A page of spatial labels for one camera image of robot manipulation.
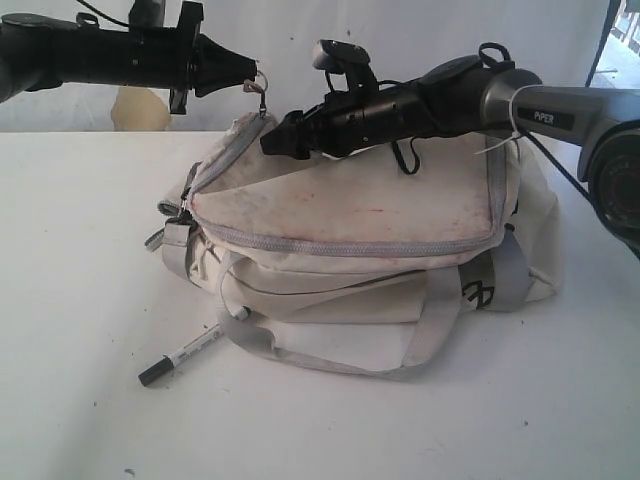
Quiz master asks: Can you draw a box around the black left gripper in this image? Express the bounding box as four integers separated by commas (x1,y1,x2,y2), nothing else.
94,1,258,115

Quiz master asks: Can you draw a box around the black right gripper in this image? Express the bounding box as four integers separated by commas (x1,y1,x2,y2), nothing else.
260,75,450,158

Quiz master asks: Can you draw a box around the zipper pull with metal ring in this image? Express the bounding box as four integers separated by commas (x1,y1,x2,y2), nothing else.
243,70,269,118

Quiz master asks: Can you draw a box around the white fabric duffel bag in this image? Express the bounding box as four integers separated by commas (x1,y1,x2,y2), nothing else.
145,112,562,378

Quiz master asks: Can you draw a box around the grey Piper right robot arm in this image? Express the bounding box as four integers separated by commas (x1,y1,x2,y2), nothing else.
260,40,639,251

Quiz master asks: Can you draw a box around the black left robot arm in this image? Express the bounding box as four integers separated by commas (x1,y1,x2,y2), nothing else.
1,1,258,115

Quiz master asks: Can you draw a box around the white marker black cap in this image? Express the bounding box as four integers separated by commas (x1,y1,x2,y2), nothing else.
138,325,223,387

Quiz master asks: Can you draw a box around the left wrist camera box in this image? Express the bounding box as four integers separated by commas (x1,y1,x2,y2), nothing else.
128,0,166,28

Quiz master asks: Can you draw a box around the white cable tie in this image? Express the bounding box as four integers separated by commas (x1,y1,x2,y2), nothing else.
474,85,529,157

